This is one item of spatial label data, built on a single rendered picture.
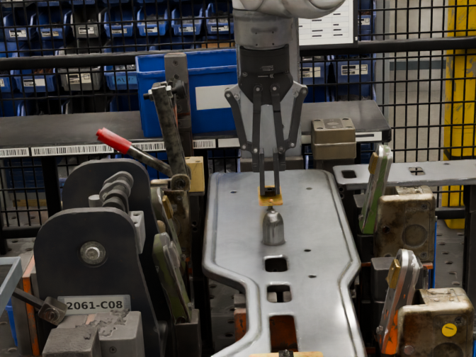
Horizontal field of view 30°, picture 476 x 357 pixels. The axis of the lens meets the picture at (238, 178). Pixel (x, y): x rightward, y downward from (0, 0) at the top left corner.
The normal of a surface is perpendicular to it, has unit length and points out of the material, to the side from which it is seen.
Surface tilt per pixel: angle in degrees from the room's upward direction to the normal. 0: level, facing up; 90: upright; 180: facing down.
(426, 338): 90
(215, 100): 90
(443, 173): 0
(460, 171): 0
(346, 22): 90
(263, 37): 90
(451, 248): 0
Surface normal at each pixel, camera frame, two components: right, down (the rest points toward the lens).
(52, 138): -0.04, -0.94
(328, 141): 0.00, 0.31
